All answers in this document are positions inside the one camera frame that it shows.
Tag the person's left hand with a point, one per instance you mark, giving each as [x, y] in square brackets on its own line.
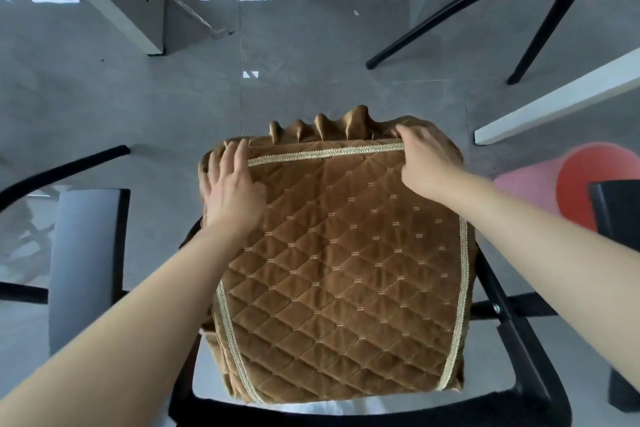
[235, 196]

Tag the person's right hand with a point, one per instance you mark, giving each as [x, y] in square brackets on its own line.
[430, 161]

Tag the person's left little finger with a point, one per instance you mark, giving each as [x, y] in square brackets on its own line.
[206, 181]

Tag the person's left middle finger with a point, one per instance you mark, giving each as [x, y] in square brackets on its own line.
[229, 156]

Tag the person's right thumb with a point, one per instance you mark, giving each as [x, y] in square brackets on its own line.
[406, 135]

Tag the brown quilted chair cover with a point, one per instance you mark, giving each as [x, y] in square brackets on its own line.
[345, 266]

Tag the person's left forearm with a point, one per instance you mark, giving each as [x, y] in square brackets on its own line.
[130, 331]

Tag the person's right forearm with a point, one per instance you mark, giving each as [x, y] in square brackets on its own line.
[545, 251]

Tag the grey cushioned black chair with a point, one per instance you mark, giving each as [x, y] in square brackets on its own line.
[85, 251]

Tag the white table leg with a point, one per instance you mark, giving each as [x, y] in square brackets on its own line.
[565, 96]
[125, 16]

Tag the black slim-legged chair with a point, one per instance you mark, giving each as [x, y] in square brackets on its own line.
[545, 31]

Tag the pink foam roller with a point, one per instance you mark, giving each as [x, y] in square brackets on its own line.
[595, 176]

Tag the black mesh chair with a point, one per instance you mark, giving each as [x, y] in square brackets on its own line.
[620, 214]

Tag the black chair with armrests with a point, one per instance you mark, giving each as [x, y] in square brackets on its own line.
[515, 341]

